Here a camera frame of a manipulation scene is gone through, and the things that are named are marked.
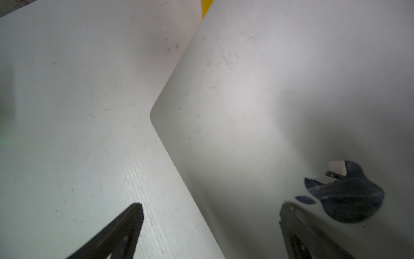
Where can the silver laptop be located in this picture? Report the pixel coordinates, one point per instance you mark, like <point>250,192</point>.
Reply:
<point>270,93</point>

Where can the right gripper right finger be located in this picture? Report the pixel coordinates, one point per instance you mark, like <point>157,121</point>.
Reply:
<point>303,239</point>

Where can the yellow pink blue shelf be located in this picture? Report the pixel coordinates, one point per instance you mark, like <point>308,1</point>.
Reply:
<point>205,5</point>

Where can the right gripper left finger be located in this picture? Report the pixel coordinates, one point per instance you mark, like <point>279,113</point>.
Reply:
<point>118,239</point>

